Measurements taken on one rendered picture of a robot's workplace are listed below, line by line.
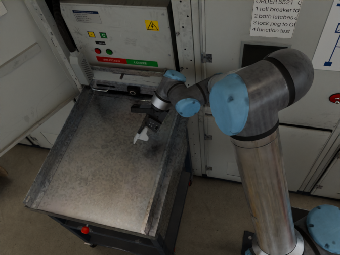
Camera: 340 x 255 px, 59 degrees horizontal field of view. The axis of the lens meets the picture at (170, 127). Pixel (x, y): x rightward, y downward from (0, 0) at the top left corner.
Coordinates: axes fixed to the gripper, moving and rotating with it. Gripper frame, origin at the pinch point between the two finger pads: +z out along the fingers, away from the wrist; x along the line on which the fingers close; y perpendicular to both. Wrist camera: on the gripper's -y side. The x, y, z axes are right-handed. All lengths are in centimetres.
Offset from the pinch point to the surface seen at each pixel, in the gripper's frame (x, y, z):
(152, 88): 24.7, -6.1, -13.5
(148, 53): 14.3, -14.4, -32.9
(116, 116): 15.4, -15.4, 6.5
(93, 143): -0.1, -17.1, 17.2
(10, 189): 39, -69, 132
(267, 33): -4, 23, -68
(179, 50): 6.9, -1.9, -43.6
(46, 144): 65, -63, 96
